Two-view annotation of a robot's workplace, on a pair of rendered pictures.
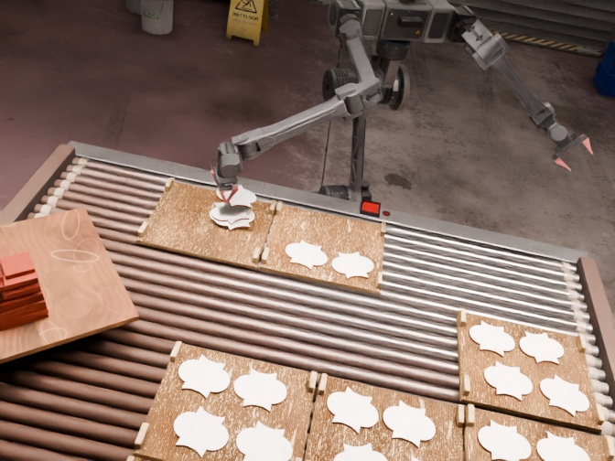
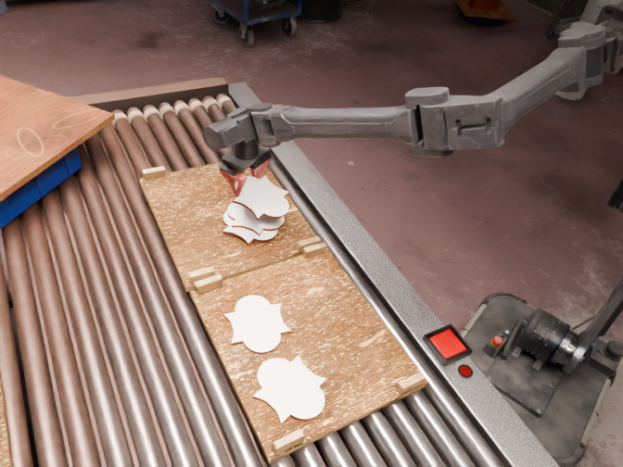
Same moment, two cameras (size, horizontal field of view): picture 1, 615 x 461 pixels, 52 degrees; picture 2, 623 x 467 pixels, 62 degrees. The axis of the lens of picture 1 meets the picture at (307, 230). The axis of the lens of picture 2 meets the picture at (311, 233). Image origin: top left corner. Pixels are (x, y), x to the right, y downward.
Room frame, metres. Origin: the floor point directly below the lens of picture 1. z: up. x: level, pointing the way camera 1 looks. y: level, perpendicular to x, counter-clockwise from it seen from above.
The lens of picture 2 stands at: (1.28, -0.59, 1.84)
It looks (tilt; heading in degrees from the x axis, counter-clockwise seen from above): 43 degrees down; 55
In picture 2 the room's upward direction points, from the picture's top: 8 degrees clockwise
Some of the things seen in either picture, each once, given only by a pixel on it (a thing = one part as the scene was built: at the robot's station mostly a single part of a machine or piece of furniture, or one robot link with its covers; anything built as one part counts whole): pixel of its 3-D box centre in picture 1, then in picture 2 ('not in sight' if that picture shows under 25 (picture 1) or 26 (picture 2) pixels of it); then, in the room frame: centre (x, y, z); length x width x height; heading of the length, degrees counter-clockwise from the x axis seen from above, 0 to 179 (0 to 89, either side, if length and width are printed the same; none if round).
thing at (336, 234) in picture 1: (326, 246); (302, 336); (1.66, -0.07, 0.93); 0.41 x 0.35 x 0.02; 90
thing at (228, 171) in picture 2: (226, 189); (239, 176); (1.67, 0.30, 1.08); 0.07 x 0.07 x 0.09; 28
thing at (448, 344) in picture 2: (370, 209); (447, 345); (1.93, -0.22, 0.92); 0.06 x 0.06 x 0.01; 89
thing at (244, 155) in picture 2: (225, 168); (246, 146); (1.69, 0.31, 1.15); 0.10 x 0.07 x 0.07; 28
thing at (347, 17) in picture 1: (350, 26); (606, 44); (2.34, -0.01, 1.45); 0.09 x 0.08 x 0.12; 112
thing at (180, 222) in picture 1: (210, 222); (227, 213); (1.66, 0.34, 0.93); 0.41 x 0.35 x 0.02; 88
